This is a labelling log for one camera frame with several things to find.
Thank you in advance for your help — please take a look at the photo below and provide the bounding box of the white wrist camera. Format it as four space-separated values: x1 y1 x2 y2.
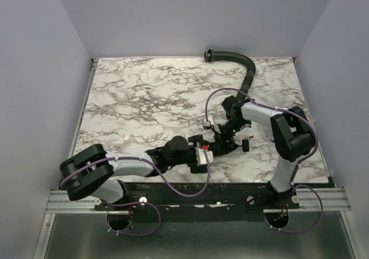
202 117 220 133
195 145 214 166

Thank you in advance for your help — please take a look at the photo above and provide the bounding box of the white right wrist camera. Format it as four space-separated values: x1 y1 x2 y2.
202 117 220 133

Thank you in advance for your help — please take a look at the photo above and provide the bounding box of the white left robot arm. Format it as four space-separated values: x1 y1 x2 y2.
59 136 208 203

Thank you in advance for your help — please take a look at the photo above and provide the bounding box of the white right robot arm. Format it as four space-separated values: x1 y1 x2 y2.
220 96 316 193

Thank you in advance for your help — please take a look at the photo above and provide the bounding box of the black corrugated hose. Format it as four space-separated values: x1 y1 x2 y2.
203 48 257 100

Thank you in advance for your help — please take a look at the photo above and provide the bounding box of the clear plastic parts box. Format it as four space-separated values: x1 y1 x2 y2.
263 127 274 143

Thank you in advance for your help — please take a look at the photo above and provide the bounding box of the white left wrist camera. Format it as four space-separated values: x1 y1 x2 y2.
195 145 214 166

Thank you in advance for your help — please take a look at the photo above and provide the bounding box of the aluminium frame rail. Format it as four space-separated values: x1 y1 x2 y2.
33 189 106 259

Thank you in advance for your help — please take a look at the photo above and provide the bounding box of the black folding umbrella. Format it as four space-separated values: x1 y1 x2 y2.
187 134 250 157

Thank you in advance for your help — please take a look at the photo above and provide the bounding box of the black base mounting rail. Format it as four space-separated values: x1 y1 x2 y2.
95 182 299 225

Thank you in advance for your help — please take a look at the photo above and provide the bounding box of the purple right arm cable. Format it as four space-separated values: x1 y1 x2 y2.
204 88 323 233

